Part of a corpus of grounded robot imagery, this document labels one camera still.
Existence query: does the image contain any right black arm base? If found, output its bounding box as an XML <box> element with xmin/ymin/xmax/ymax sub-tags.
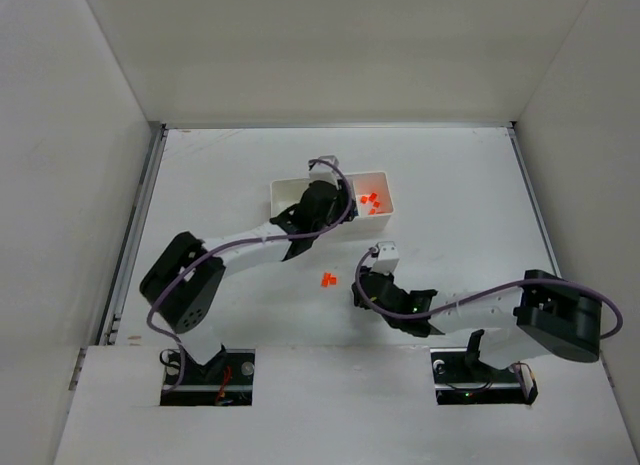
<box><xmin>430</xmin><ymin>330</ymin><xmax>539</xmax><ymax>406</ymax></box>

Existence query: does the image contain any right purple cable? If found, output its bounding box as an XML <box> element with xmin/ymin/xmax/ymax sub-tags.
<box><xmin>354</xmin><ymin>247</ymin><xmax>625</xmax><ymax>340</ymax></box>

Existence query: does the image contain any purple cable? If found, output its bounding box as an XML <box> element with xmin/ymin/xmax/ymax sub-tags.
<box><xmin>146</xmin><ymin>157</ymin><xmax>354</xmax><ymax>396</ymax></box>
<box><xmin>354</xmin><ymin>247</ymin><xmax>625</xmax><ymax>340</ymax></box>

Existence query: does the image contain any white three-compartment container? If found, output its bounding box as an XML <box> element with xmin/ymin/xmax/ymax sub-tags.
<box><xmin>270</xmin><ymin>171</ymin><xmax>394</xmax><ymax>236</ymax></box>

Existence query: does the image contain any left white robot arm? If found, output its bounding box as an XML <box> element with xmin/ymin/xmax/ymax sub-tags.
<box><xmin>139</xmin><ymin>178</ymin><xmax>356</xmax><ymax>379</ymax></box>

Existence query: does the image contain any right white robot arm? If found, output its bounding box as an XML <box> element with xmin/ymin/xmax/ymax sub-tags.
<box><xmin>352</xmin><ymin>266</ymin><xmax>603</xmax><ymax>370</ymax></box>

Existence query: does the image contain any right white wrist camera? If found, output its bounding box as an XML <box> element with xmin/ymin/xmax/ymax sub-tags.
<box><xmin>371</xmin><ymin>241</ymin><xmax>400</xmax><ymax>275</ymax></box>

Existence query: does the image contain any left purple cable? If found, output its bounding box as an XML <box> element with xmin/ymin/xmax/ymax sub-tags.
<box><xmin>146</xmin><ymin>157</ymin><xmax>354</xmax><ymax>396</ymax></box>

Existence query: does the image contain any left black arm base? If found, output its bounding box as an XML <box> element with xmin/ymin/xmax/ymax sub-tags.
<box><xmin>159</xmin><ymin>346</ymin><xmax>256</xmax><ymax>407</ymax></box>

